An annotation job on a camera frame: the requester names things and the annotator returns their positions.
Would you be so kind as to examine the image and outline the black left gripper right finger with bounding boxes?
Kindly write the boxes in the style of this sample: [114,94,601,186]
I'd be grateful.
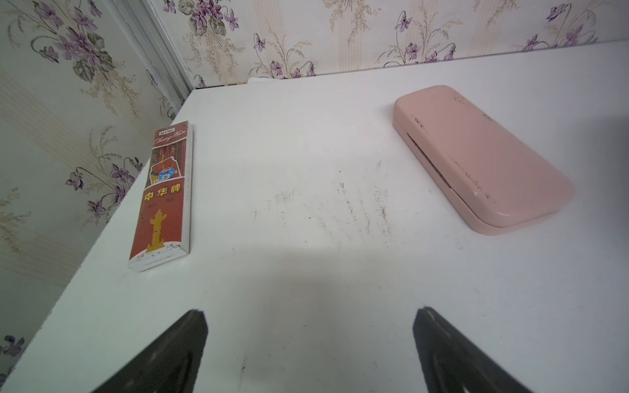
[413,307,529,392]

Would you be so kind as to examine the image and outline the pink pencil case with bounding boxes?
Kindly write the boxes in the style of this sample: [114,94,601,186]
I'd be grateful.
[392,85,575,236]

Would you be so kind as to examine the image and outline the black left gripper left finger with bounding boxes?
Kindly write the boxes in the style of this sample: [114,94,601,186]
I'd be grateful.
[95,309,208,392]

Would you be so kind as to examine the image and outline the red small booklet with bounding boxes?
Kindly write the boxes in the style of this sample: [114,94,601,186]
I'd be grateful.
[129,121,193,272]

